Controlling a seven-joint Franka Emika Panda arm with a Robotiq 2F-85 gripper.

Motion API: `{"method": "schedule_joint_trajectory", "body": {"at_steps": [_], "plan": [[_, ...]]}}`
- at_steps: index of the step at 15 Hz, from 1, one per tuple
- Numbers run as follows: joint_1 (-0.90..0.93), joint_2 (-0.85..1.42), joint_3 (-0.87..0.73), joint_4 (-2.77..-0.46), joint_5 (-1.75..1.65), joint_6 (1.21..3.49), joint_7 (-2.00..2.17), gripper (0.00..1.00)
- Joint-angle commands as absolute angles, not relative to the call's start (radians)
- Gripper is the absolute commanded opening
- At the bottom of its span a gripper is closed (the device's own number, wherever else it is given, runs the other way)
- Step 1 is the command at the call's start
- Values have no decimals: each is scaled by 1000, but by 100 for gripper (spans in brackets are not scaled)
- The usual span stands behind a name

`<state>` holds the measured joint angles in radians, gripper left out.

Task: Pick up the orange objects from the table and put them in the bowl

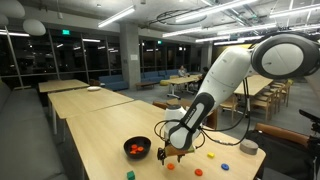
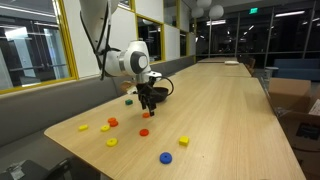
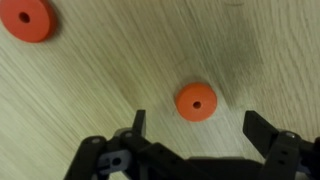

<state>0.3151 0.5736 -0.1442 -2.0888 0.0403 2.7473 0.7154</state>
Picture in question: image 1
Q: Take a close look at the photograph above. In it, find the cardboard box with label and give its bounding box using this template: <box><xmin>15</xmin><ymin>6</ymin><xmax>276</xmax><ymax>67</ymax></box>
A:
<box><xmin>203</xmin><ymin>108</ymin><xmax>219</xmax><ymax>130</ymax></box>

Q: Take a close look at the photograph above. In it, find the seated person in dark clothes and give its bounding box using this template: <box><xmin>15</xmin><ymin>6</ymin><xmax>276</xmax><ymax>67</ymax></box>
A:
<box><xmin>196</xmin><ymin>66</ymin><xmax>210</xmax><ymax>90</ymax></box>

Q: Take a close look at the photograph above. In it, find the light wooden table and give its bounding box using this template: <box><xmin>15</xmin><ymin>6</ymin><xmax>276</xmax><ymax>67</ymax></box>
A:
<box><xmin>37</xmin><ymin>78</ymin><xmax>90</xmax><ymax>108</ymax></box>
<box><xmin>47</xmin><ymin>87</ymin><xmax>135</xmax><ymax>136</ymax></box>

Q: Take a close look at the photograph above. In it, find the brown leather chair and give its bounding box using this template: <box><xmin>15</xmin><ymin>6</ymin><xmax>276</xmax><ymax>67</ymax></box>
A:
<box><xmin>246</xmin><ymin>122</ymin><xmax>316</xmax><ymax>180</ymax></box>

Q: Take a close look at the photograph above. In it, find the black bowl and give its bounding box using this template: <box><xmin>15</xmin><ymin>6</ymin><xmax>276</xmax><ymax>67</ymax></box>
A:
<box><xmin>123</xmin><ymin>135</ymin><xmax>152</xmax><ymax>160</ymax></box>

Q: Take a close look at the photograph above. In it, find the wooden table with white legs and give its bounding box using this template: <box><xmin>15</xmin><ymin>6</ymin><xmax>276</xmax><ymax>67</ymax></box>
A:
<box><xmin>162</xmin><ymin>74</ymin><xmax>203</xmax><ymax>100</ymax></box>

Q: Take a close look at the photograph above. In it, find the low wooden coffee table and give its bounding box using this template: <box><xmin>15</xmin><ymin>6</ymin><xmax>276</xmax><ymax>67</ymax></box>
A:
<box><xmin>134</xmin><ymin>80</ymin><xmax>158</xmax><ymax>91</ymax></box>

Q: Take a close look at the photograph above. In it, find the long black robot cable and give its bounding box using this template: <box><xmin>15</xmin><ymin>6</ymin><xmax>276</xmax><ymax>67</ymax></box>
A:
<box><xmin>199</xmin><ymin>76</ymin><xmax>253</xmax><ymax>147</ymax></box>

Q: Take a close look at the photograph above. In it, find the grey cylinder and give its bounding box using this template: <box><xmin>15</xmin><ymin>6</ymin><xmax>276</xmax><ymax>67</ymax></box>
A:
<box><xmin>239</xmin><ymin>139</ymin><xmax>260</xmax><ymax>156</ymax></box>

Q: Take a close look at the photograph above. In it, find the black looped gripper cable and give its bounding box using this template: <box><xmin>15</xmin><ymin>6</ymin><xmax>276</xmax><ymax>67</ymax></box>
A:
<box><xmin>153</xmin><ymin>119</ymin><xmax>173</xmax><ymax>143</ymax></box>

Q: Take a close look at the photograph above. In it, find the seated person in light shirt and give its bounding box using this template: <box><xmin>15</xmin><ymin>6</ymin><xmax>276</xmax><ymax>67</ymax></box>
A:
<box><xmin>177</xmin><ymin>65</ymin><xmax>188</xmax><ymax>78</ymax></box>

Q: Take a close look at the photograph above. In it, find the white globe lamp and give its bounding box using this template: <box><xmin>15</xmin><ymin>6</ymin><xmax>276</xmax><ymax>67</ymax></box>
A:
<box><xmin>0</xmin><ymin>0</ymin><xmax>26</xmax><ymax>19</ymax></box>
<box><xmin>22</xmin><ymin>18</ymin><xmax>47</xmax><ymax>37</ymax></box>
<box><xmin>0</xmin><ymin>13</ymin><xmax>10</xmax><ymax>28</ymax></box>

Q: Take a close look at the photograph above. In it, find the wooden chair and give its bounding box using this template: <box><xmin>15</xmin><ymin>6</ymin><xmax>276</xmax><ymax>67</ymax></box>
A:
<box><xmin>249</xmin><ymin>89</ymin><xmax>278</xmax><ymax>122</ymax></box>
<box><xmin>274</xmin><ymin>79</ymin><xmax>293</xmax><ymax>108</ymax></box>
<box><xmin>219</xmin><ymin>94</ymin><xmax>239</xmax><ymax>123</ymax></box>

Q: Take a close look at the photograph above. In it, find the long blue sofa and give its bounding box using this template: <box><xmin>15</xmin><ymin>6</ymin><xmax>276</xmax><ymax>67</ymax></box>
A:
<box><xmin>140</xmin><ymin>68</ymin><xmax>181</xmax><ymax>84</ymax></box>

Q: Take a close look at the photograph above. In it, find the grey upholstered bench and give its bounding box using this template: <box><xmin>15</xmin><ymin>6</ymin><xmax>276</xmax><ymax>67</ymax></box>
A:
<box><xmin>0</xmin><ymin>79</ymin><xmax>69</xmax><ymax>180</ymax></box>

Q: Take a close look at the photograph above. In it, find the concrete column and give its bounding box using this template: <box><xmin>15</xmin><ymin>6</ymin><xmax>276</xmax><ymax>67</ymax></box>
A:
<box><xmin>119</xmin><ymin>22</ymin><xmax>142</xmax><ymax>91</ymax></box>

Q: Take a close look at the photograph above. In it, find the linear ceiling light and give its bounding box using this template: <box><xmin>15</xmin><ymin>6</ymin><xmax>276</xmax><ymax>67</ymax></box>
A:
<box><xmin>217</xmin><ymin>22</ymin><xmax>278</xmax><ymax>36</ymax></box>
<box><xmin>97</xmin><ymin>4</ymin><xmax>137</xmax><ymax>29</ymax></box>
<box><xmin>162</xmin><ymin>26</ymin><xmax>203</xmax><ymax>38</ymax></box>
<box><xmin>174</xmin><ymin>0</ymin><xmax>259</xmax><ymax>24</ymax></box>
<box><xmin>268</xmin><ymin>3</ymin><xmax>320</xmax><ymax>19</ymax></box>

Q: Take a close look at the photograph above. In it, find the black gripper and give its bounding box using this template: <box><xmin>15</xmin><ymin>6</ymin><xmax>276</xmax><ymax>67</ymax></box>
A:
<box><xmin>156</xmin><ymin>148</ymin><xmax>184</xmax><ymax>166</ymax></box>

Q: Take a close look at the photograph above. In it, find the black camera on tripod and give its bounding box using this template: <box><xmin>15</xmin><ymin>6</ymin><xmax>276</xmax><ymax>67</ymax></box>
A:
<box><xmin>298</xmin><ymin>108</ymin><xmax>320</xmax><ymax>168</ymax></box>

